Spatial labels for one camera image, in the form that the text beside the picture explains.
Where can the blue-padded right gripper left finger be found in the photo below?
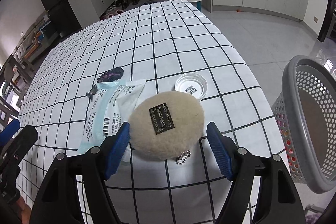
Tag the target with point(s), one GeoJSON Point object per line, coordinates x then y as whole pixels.
{"type": "Point", "coordinates": [100, 163]}

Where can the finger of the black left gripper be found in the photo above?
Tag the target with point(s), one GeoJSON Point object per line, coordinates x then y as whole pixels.
{"type": "Point", "coordinates": [22, 143]}

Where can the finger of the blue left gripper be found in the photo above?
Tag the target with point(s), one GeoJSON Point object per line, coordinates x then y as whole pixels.
{"type": "Point", "coordinates": [8, 132]}

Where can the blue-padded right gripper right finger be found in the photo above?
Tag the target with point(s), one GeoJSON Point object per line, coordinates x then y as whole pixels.
{"type": "Point", "coordinates": [237, 165]}

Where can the white teal plastic wrapper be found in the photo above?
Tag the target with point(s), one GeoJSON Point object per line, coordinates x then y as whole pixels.
{"type": "Point", "coordinates": [111, 104]}

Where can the beige fluffy round pouch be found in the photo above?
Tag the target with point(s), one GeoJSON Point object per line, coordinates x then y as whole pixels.
{"type": "Point", "coordinates": [166, 125]}

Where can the clear round plastic lid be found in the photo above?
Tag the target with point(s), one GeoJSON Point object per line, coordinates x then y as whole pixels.
{"type": "Point", "coordinates": [193, 84]}

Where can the red crumpled plastic bag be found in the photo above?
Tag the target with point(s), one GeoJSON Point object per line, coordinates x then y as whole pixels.
{"type": "Point", "coordinates": [286, 138]}

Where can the grey perforated laundry basket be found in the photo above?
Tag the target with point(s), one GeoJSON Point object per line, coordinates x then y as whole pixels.
{"type": "Point", "coordinates": [308, 100]}

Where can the dark purple fish toy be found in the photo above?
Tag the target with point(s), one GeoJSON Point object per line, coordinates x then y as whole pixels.
{"type": "Point", "coordinates": [107, 77]}

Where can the white black-grid tablecloth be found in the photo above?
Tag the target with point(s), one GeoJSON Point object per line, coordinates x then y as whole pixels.
{"type": "Point", "coordinates": [156, 43]}

